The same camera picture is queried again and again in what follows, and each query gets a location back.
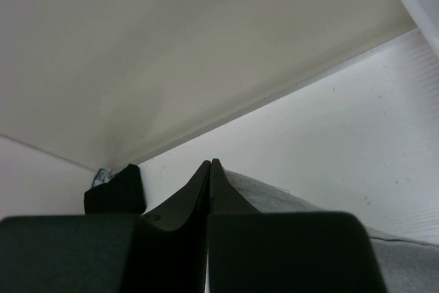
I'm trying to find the blue patterned folded cloth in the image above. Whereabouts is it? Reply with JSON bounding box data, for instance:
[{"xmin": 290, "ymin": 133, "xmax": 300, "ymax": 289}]
[{"xmin": 91, "ymin": 168, "xmax": 114, "ymax": 188}]

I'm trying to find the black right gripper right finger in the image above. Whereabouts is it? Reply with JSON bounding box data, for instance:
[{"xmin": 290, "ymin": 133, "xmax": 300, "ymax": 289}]
[{"xmin": 208, "ymin": 159, "xmax": 386, "ymax": 292}]

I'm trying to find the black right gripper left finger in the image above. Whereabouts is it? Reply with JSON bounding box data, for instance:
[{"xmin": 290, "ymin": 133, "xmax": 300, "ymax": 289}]
[{"xmin": 1, "ymin": 161, "xmax": 210, "ymax": 292}]

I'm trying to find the folded black tank top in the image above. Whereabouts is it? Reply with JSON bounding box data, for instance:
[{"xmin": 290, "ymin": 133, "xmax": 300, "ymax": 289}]
[{"xmin": 84, "ymin": 164, "xmax": 147, "ymax": 215}]

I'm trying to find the grey tank top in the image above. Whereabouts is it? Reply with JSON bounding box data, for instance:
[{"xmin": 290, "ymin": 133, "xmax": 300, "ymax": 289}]
[{"xmin": 210, "ymin": 172, "xmax": 438, "ymax": 292}]

